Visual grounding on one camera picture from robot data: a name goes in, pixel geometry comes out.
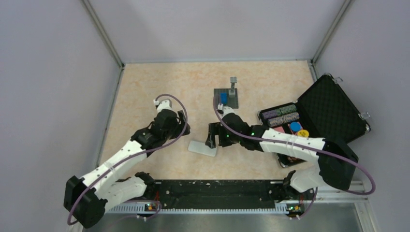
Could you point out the blue lego brick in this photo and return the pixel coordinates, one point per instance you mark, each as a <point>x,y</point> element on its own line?
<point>224,98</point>

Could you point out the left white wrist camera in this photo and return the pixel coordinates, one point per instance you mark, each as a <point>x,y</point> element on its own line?
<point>163,105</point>

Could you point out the grey lego baseplate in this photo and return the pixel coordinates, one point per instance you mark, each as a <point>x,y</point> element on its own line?
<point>232,102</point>

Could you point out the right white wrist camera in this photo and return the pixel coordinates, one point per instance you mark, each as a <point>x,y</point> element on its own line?
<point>224,110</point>

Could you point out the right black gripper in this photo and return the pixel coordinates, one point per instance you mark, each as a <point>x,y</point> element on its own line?
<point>216,128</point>

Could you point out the white remote control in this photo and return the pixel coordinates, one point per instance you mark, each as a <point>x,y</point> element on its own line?
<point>201,148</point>

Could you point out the yellow dealer button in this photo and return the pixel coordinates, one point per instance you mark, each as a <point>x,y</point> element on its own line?
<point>303,133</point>

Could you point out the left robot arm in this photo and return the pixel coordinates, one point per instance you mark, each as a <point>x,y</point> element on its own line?
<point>89,197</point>

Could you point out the blue round chip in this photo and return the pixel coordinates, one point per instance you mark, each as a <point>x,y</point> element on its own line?
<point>295,126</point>

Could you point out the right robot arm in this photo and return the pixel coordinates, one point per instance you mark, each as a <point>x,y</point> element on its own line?
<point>333,160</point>

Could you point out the grey lego tower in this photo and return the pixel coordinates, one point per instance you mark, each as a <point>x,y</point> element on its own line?
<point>232,91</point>

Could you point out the black poker chip case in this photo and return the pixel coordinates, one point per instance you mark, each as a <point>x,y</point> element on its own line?
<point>324,110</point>

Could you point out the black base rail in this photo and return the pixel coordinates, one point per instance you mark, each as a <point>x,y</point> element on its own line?
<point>219,194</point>

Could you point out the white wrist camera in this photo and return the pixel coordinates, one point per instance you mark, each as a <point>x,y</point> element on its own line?
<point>224,110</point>
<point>163,105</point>

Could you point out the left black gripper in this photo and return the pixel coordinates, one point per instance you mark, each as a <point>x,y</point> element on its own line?
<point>180,127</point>

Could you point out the pink card deck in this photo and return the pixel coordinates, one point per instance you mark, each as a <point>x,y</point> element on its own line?
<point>279,129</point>

